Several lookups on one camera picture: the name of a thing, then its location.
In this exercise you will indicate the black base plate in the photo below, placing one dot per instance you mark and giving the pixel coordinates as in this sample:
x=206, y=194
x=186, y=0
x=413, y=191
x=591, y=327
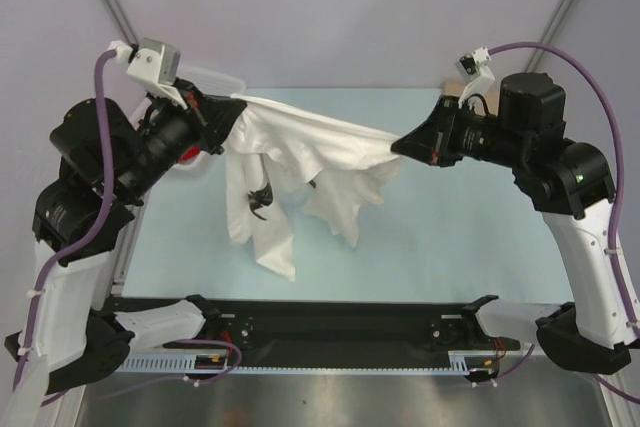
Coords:
x=335, y=335

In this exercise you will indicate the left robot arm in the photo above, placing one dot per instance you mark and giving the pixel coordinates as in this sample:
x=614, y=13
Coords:
x=107, y=167

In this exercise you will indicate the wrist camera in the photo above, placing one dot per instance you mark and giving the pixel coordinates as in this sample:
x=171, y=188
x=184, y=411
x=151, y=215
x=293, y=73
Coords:
x=153, y=65
x=475, y=69

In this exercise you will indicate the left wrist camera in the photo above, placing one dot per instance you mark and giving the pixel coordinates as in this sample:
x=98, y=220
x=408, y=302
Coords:
x=153, y=65

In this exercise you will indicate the white t shirt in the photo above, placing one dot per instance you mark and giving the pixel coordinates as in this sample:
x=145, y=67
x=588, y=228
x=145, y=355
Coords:
x=274, y=146

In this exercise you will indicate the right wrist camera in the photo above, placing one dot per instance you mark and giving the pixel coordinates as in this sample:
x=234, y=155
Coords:
x=475, y=69

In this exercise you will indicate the white plastic basket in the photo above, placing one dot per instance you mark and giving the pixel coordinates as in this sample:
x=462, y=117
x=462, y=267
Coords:
x=211, y=83

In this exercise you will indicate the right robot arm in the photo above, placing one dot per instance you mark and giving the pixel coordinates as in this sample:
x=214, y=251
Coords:
x=571, y=186

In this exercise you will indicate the folded tan t shirt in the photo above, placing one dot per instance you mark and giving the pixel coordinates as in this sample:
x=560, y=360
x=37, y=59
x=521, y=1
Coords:
x=453, y=88

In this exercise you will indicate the red t shirt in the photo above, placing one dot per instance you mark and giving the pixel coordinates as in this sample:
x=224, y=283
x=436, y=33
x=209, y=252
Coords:
x=189, y=156

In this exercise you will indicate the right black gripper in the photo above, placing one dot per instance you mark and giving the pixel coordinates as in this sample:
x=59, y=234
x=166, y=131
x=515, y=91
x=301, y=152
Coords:
x=428, y=144

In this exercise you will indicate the white slotted cable duct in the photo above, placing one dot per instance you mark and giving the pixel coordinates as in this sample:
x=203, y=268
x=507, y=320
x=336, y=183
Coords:
x=156, y=363

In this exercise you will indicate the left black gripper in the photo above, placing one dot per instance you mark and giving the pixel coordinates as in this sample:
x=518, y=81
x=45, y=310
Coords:
x=207, y=129

